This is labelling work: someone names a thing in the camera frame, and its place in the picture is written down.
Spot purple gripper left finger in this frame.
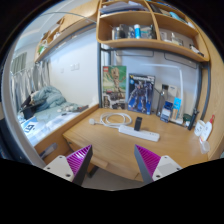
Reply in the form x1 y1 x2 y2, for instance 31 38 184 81
44 145 93 186

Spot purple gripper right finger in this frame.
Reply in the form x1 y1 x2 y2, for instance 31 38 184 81
134 145 182 184

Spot black charger plug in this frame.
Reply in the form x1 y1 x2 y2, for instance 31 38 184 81
134 117 142 131

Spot white power strip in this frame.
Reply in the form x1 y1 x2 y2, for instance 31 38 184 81
118 125 160 142

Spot bed with white mattress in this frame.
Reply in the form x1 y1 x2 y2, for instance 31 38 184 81
17 97 97 146

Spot wooden desk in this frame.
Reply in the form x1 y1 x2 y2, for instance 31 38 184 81
62 107 224 183

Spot small blue box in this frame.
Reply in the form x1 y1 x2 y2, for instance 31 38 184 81
160 101 173 122

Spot translucent plastic cup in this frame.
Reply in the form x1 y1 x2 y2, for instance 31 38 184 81
200 141 210 154

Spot white cup with face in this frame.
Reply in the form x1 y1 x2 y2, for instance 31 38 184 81
194 120 205 136

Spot white bottle red cap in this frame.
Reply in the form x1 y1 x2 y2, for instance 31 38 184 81
200 116 215 142

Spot black handheld stick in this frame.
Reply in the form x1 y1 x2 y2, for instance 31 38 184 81
188 108 199 130

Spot black bag on bed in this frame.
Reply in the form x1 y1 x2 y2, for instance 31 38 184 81
21 96 43 119

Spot grey blue blanket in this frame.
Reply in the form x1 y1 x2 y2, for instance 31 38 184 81
31 86 66 111

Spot white blue carton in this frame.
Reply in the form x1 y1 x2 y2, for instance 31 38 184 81
168 85 182 120

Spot blue robot model kit box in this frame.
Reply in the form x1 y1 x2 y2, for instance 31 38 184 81
128 74 155 115

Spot Groot building set box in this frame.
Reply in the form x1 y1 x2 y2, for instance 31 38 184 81
102 66 126 109

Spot white coiled power cable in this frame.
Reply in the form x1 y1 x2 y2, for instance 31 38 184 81
88 111 134 129

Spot wooden wall shelf unit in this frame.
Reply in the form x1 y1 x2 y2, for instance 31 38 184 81
97 0 210 62

